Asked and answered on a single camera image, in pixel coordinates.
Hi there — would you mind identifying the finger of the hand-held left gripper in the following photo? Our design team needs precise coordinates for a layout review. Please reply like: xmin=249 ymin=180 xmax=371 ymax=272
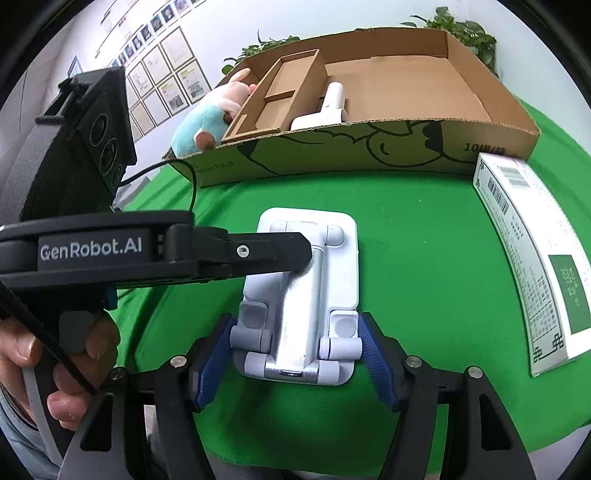
xmin=164 ymin=224 xmax=313 ymax=283

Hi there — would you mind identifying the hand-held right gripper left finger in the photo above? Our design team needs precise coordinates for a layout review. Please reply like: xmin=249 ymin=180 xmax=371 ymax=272
xmin=60 ymin=313 xmax=238 ymax=480

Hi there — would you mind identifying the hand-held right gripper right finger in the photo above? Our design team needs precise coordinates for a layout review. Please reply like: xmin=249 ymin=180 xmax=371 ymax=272
xmin=359 ymin=311 xmax=539 ymax=480

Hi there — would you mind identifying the white folding phone stand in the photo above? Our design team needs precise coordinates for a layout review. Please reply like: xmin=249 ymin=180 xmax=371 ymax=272
xmin=229 ymin=208 xmax=365 ymax=386

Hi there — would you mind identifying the pink plush pig toy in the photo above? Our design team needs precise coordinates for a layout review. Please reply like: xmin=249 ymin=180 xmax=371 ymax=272
xmin=170 ymin=68 xmax=259 ymax=160

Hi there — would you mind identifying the large cardboard box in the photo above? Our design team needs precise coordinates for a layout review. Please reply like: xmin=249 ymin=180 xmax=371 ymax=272
xmin=163 ymin=28 xmax=542 ymax=188

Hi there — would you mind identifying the white handheld device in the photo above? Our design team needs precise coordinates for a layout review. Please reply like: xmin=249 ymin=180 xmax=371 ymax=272
xmin=290 ymin=82 xmax=350 ymax=134

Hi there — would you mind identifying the narrow cardboard box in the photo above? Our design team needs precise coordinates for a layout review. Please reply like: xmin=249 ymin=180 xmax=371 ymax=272
xmin=221 ymin=48 xmax=329 ymax=147

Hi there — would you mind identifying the person's left hand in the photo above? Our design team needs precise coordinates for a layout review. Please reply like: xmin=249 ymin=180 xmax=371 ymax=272
xmin=0 ymin=314 xmax=122 ymax=432

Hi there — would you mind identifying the green tablecloth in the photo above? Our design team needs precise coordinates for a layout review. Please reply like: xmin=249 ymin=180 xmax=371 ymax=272
xmin=111 ymin=97 xmax=591 ymax=476

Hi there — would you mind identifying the white box with green label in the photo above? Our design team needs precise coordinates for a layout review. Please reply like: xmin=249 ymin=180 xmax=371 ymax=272
xmin=473 ymin=152 xmax=591 ymax=378

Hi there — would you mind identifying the large potted green plant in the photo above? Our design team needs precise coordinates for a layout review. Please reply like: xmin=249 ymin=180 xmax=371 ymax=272
xmin=222 ymin=30 xmax=301 ymax=77

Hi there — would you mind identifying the row of portrait photos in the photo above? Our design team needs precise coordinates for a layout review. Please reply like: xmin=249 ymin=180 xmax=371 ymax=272
xmin=115 ymin=0 xmax=204 ymax=65

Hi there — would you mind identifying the small potted green plant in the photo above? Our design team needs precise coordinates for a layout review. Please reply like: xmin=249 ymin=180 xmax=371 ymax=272
xmin=401 ymin=6 xmax=499 ymax=77

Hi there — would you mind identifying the black cable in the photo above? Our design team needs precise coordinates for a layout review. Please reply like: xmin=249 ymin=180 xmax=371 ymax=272
xmin=117 ymin=159 xmax=199 ymax=213

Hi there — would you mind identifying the wall of framed certificates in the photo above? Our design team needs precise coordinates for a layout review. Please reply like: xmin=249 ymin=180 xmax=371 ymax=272
xmin=95 ymin=25 xmax=213 ymax=139

